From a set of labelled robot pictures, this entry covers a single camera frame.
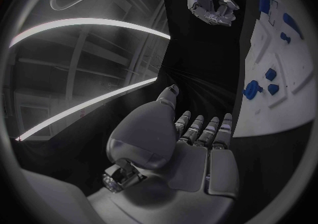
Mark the short blue peg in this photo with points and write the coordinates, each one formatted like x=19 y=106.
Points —
x=284 y=35

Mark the blue plug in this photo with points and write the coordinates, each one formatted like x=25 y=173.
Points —
x=270 y=74
x=273 y=89

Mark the tall blue peg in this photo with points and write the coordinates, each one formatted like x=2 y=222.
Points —
x=292 y=24

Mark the white task board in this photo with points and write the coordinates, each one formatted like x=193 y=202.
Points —
x=260 y=116

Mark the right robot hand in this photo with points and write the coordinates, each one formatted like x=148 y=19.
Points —
x=206 y=7

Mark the thick blue cylinder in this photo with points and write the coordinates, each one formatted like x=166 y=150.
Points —
x=264 y=4

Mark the blue gear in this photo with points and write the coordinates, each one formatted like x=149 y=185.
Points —
x=251 y=90

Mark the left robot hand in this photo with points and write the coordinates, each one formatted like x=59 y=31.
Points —
x=154 y=132

